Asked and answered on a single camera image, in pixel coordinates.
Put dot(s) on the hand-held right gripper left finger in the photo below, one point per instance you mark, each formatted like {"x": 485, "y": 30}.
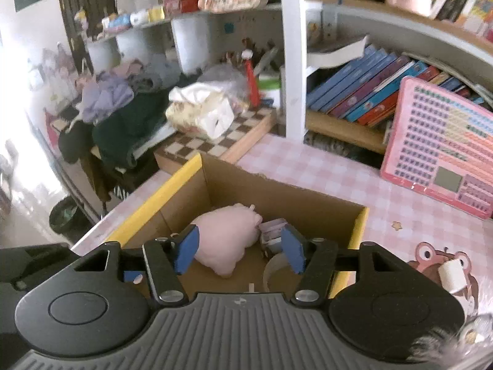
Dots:
{"x": 187, "y": 248}

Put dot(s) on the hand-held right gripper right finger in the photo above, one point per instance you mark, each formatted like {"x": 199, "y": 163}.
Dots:
{"x": 294, "y": 248}

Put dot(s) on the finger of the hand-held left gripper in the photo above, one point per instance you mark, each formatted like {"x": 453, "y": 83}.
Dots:
{"x": 134, "y": 277}

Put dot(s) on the small purple case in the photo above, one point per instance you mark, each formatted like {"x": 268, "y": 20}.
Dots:
{"x": 271, "y": 231}

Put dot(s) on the tape roll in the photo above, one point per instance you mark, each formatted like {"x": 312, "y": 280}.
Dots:
{"x": 271, "y": 268}

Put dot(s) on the pink plush toy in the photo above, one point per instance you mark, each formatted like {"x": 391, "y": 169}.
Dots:
{"x": 227, "y": 235}

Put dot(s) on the yellow cardboard box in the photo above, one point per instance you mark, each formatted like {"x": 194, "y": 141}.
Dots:
{"x": 269, "y": 196}

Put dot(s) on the small white box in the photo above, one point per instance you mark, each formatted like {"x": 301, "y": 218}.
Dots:
{"x": 452, "y": 275}

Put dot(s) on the black bin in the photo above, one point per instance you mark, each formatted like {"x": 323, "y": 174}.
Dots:
{"x": 65, "y": 216}

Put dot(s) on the pink checked tablecloth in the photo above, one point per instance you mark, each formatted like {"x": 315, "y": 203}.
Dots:
{"x": 327, "y": 169}

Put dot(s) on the brown checkered board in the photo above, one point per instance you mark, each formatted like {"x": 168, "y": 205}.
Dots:
{"x": 238, "y": 131}

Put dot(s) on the floral tissue pack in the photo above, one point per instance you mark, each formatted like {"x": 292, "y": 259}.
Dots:
{"x": 196, "y": 111}

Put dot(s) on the pile of clothes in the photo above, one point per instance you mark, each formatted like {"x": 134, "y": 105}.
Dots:
{"x": 127, "y": 119}

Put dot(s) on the green and white jar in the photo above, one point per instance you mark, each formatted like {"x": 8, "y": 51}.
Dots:
{"x": 269, "y": 90}

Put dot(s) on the row of colourful books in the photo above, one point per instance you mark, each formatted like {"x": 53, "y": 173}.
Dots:
{"x": 366, "y": 92}

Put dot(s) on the red bottle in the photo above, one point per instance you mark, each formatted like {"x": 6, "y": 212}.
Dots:
{"x": 252, "y": 81}

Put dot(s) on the pink learning tablet toy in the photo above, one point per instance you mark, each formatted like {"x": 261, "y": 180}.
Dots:
{"x": 435, "y": 142}

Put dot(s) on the clear plastic bag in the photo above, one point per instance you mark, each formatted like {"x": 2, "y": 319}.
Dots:
{"x": 227, "y": 77}

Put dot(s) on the white bookshelf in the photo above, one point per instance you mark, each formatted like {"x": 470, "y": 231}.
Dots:
{"x": 294, "y": 65}

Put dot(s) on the bundle of pens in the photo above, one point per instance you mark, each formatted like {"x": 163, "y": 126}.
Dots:
{"x": 265, "y": 59}

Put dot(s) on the white paperback book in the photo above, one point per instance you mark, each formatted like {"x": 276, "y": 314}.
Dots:
{"x": 335, "y": 56}

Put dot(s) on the curved corner shelf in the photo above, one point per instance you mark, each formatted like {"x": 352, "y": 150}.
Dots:
{"x": 190, "y": 42}

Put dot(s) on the yellow roll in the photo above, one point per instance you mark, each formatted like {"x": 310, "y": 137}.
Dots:
{"x": 156, "y": 14}

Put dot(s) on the light blue packet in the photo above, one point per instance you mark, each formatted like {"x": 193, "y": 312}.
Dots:
{"x": 119, "y": 22}

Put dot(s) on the red tin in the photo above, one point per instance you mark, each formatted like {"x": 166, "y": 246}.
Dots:
{"x": 185, "y": 5}

